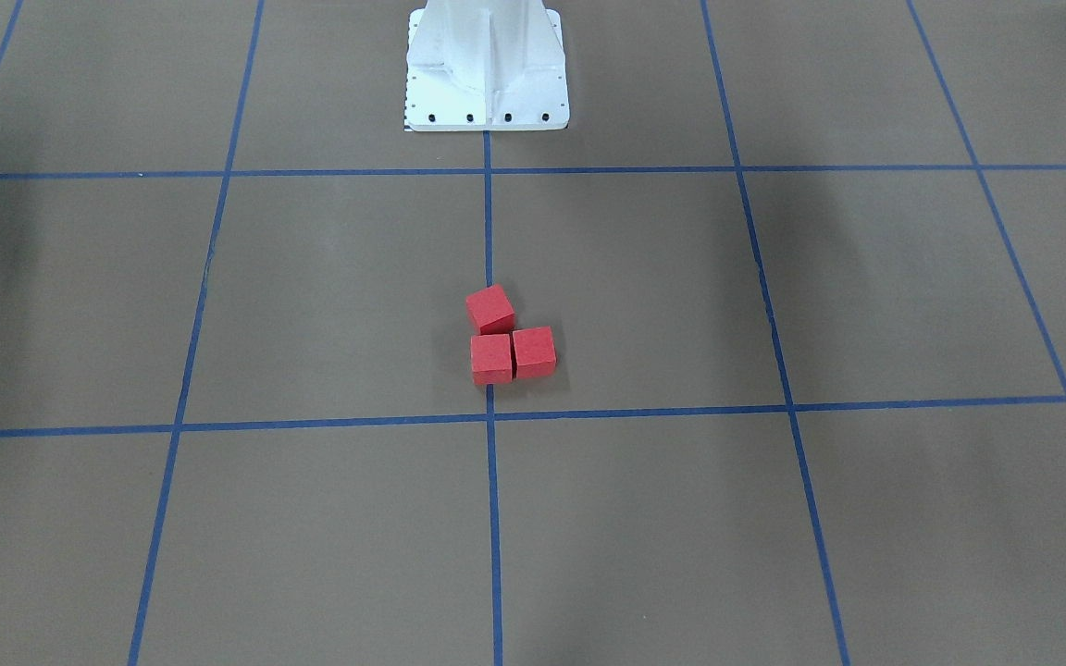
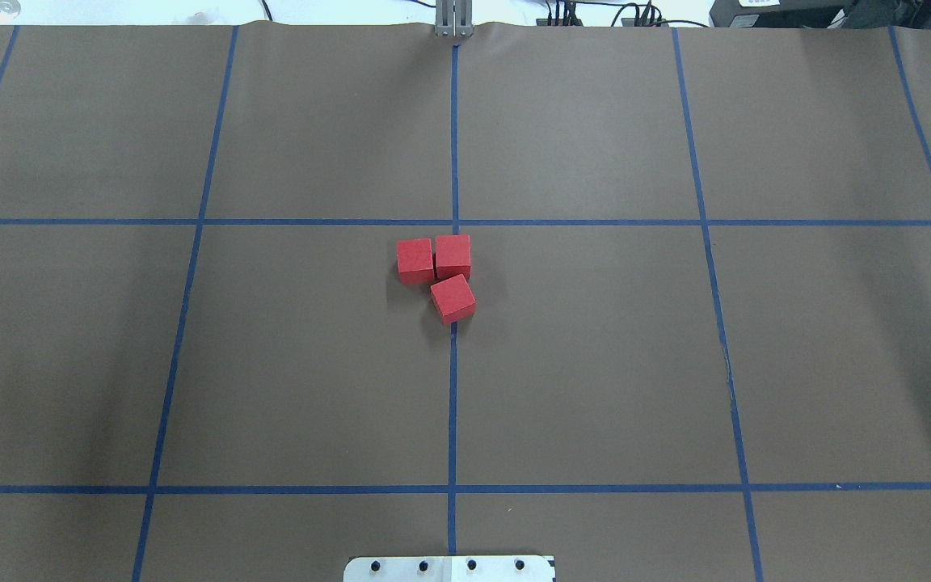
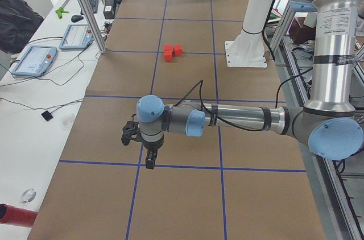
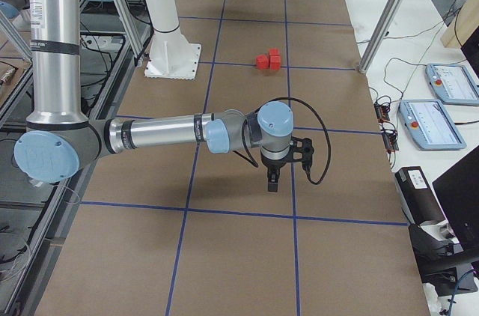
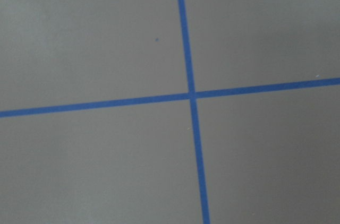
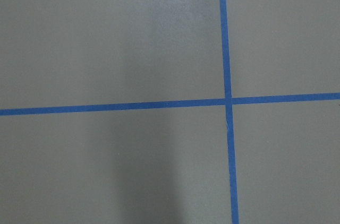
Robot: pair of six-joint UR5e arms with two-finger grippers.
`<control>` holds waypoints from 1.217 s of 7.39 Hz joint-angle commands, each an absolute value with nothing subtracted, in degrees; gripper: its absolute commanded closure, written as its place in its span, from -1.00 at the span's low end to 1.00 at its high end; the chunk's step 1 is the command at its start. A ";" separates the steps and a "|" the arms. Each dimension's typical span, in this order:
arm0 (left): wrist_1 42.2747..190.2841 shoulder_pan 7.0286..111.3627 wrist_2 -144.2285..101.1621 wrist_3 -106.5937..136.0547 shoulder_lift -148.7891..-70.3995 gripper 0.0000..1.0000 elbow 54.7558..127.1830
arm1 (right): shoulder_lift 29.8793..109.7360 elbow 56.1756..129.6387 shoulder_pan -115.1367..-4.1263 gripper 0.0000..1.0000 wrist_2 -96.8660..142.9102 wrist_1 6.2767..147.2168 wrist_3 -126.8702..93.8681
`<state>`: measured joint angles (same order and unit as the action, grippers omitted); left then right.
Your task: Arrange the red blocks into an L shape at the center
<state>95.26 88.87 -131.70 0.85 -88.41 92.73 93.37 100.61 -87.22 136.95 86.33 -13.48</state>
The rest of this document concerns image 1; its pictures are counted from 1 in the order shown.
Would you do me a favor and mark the metal base plate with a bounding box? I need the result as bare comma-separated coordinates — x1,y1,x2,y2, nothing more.
403,1,571,132

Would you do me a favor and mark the red block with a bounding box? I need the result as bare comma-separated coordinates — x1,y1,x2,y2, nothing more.
465,285,516,336
469,332,514,385
511,327,558,380

